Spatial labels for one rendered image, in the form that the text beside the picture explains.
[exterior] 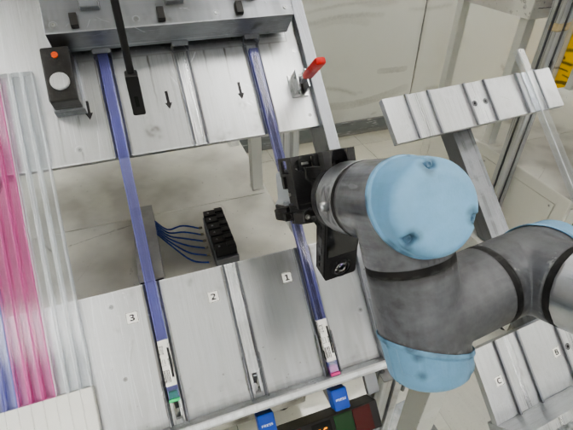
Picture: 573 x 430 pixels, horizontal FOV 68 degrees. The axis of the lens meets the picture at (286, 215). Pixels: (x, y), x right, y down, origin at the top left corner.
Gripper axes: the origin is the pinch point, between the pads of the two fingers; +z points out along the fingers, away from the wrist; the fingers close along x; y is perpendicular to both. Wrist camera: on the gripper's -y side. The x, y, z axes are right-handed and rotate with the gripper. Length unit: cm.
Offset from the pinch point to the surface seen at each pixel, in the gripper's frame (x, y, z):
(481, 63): -201, 44, 180
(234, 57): 3.1, 23.7, 7.1
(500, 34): -210, 59, 172
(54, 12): 26.3, 30.6, 2.7
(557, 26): -81, 26, 23
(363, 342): -6.0, -22.1, -4.6
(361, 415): -3.2, -32.1, -6.2
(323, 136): -8.0, 9.4, 3.1
